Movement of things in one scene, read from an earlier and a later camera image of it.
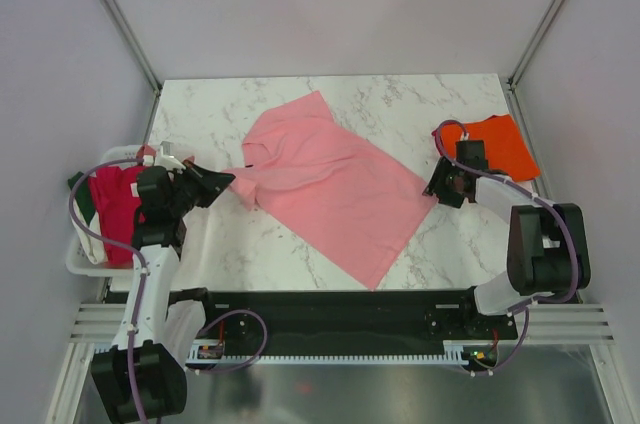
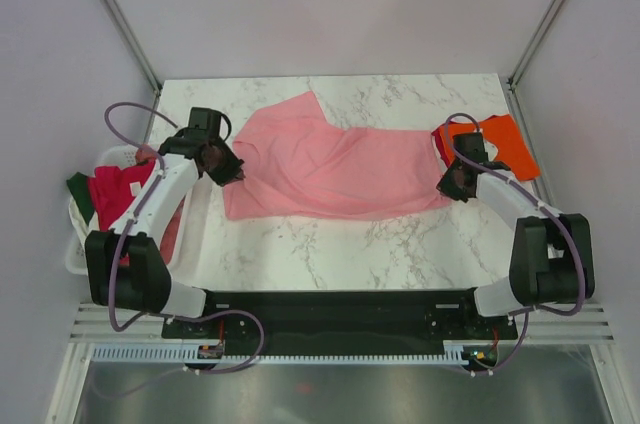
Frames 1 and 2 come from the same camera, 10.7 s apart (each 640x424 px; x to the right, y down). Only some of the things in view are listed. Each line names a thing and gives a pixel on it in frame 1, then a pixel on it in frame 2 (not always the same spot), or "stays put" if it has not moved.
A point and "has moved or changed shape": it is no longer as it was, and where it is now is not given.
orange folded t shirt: x=503 y=147 stays put
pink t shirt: x=328 y=187 has moved or changed shape
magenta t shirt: x=118 y=211 stays put
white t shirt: x=96 y=249 stays put
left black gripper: x=211 y=184 → x=232 y=172
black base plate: x=343 y=320 stays put
